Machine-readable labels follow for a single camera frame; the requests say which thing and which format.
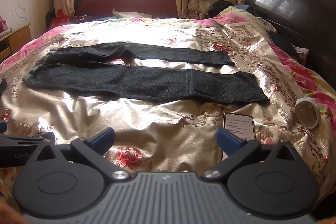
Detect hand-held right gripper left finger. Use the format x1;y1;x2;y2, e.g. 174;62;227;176
34;127;132;183

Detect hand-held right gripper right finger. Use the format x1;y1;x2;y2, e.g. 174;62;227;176
202;127;302;183

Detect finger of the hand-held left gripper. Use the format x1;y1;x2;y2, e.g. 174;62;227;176
0;132;56;148

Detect dark grey pants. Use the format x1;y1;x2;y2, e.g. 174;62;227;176
22;42;271;105

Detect smartphone with lit screen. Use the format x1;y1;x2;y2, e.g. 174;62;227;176
222;113;257;161

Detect floral satin bedspread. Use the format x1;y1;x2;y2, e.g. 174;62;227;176
0;5;336;214

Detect wooden cabinet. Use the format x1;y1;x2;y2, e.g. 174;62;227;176
0;23;32;62

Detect dark flat tablet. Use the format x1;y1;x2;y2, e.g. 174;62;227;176
266;30;293;52

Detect pale crumpled cloth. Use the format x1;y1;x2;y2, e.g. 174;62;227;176
294;47;310;58

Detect pink plastic bag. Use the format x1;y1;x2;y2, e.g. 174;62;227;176
0;14;8;33

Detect red bag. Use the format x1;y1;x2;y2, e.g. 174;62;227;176
49;9;69;29

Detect black clothing pile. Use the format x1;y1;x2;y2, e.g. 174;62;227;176
209;0;238;17

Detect blue cloth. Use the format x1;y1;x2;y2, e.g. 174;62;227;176
235;2;255;14

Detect pale yellow cloth pile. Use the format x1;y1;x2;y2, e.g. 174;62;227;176
198;0;211;20

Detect maroon padded bench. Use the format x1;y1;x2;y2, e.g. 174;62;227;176
75;0;179;22

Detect dark wooden headboard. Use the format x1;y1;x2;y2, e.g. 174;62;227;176
244;0;336;80

